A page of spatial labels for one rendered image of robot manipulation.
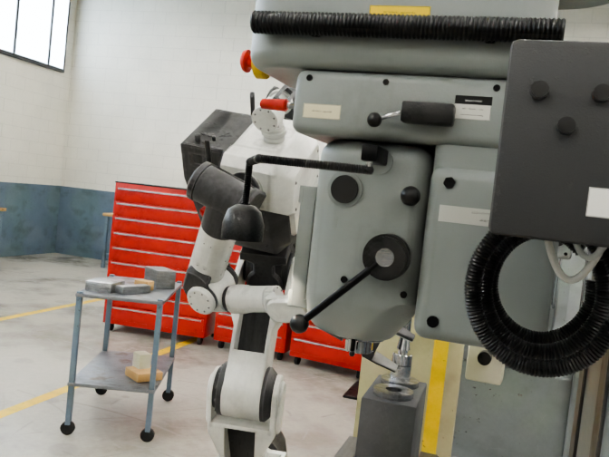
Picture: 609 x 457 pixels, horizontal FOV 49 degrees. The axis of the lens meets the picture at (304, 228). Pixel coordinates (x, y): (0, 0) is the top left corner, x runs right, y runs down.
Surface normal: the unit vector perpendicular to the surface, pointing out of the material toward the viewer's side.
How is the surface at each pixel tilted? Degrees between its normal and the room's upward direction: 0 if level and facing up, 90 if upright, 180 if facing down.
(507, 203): 90
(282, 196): 113
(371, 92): 90
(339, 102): 90
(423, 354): 90
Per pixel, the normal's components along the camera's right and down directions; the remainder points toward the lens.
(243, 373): -0.07, -0.46
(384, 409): -0.28, 0.02
